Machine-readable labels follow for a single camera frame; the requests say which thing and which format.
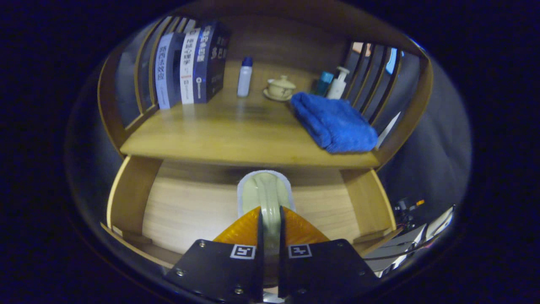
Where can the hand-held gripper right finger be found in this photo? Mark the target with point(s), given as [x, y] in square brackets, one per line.
[282, 270]

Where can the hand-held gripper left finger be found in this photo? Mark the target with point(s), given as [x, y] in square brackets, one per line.
[260, 270]

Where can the wooden drawer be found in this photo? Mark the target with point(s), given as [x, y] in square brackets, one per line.
[190, 211]

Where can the wooden countertop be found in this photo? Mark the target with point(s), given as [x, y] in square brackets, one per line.
[236, 135]

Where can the wooden cabinet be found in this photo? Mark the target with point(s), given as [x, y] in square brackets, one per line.
[287, 42]

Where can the black orange device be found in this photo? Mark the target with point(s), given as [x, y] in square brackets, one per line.
[405, 207]

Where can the blue folded towel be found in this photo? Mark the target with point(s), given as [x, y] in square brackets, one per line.
[333, 122]

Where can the beige lidded teacup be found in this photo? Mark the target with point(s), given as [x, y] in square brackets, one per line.
[280, 88]

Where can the white bottle blue cap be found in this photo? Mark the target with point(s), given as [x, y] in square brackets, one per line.
[244, 80]

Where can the black backdrop cloth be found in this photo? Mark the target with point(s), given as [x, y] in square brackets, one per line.
[434, 156]

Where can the white pump bottle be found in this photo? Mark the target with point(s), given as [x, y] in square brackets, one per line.
[337, 86]

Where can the teal container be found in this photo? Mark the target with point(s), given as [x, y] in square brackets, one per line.
[324, 82]

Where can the white spine book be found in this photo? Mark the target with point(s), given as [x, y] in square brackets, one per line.
[188, 67]

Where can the dark blue book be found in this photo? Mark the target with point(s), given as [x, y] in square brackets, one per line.
[213, 59]

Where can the light blue book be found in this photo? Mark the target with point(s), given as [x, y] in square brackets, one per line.
[162, 71]

